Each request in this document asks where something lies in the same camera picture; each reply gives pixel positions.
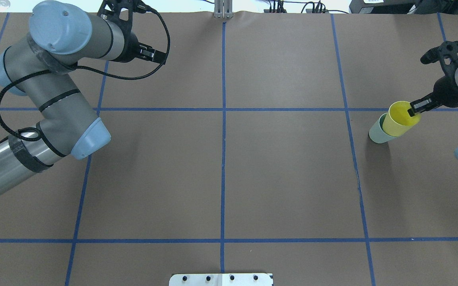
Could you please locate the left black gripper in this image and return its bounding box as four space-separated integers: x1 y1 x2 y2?
113 31 168 65

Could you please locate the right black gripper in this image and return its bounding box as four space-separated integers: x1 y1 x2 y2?
407 76 458 117

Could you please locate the yellow cup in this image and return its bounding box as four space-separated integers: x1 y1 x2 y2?
382 101 421 137

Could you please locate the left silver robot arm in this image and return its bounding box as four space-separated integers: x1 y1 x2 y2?
0 0 171 195

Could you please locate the light green cup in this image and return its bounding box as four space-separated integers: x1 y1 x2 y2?
368 113 397 144

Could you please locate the brown paper table cover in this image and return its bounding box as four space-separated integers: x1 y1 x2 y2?
0 12 458 286

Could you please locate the black labelled box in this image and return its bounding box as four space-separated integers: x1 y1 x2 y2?
349 0 415 14

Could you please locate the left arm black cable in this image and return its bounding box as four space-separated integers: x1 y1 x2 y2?
0 0 172 142

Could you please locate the aluminium frame post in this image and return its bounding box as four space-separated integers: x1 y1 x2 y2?
212 0 234 19

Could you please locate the usb hub with cables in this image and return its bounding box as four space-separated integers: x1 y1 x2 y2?
261 0 328 14

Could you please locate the white camera stand pedestal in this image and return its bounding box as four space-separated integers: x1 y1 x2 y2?
169 273 274 286

